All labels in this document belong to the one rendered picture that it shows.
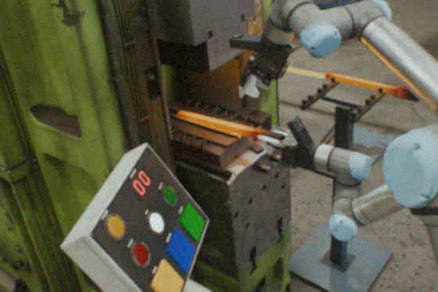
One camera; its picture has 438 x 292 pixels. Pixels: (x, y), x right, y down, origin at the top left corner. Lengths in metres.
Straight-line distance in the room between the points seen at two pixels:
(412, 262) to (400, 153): 1.80
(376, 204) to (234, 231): 0.54
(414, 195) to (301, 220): 1.96
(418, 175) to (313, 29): 0.40
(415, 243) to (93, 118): 1.88
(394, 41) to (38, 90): 1.09
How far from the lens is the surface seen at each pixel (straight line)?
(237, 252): 1.70
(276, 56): 1.17
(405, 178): 0.81
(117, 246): 1.01
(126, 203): 1.07
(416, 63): 0.99
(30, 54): 1.58
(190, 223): 1.21
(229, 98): 1.87
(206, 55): 1.36
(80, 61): 1.26
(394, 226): 2.76
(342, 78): 2.08
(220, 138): 1.58
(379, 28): 1.06
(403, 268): 2.55
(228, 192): 1.53
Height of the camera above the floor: 1.80
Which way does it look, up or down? 30 degrees down
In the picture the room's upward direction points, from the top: 6 degrees counter-clockwise
